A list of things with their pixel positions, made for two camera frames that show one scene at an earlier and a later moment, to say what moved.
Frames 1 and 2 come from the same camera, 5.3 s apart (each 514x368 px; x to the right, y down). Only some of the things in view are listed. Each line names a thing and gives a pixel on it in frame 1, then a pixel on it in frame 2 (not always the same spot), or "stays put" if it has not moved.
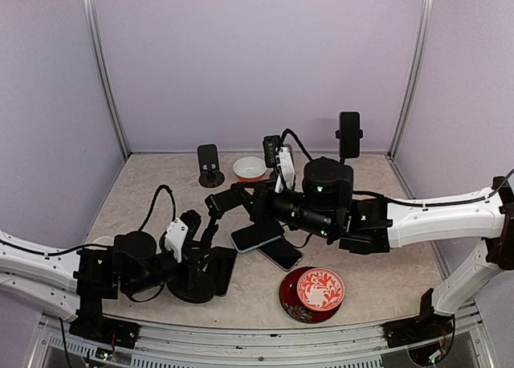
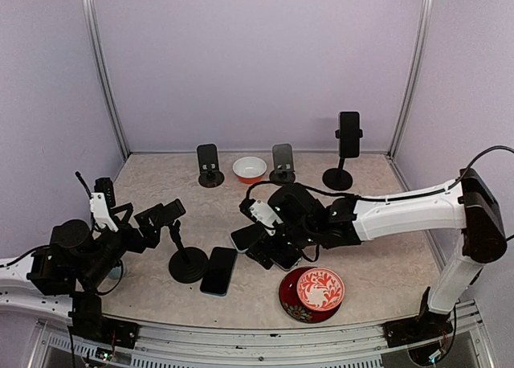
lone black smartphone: x=221 y=271 stays put
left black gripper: x=193 y=243 to x=149 y=237
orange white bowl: x=250 y=169 stays put
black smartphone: x=349 y=135 stays put
